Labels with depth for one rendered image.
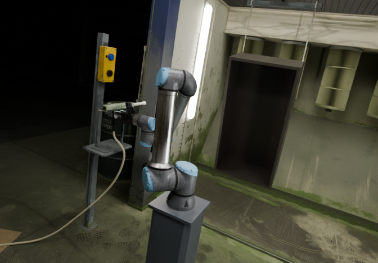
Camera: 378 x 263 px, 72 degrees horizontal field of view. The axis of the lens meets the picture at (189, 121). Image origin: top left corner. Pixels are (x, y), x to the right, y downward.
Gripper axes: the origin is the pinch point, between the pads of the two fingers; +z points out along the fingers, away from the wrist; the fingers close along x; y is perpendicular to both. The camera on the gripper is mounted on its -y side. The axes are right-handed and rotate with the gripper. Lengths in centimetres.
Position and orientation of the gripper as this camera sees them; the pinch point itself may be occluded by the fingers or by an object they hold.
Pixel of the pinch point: (115, 110)
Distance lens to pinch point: 205.0
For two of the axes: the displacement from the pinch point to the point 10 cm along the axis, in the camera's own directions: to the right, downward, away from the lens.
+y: -1.6, 9.6, 2.3
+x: 4.4, -1.4, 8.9
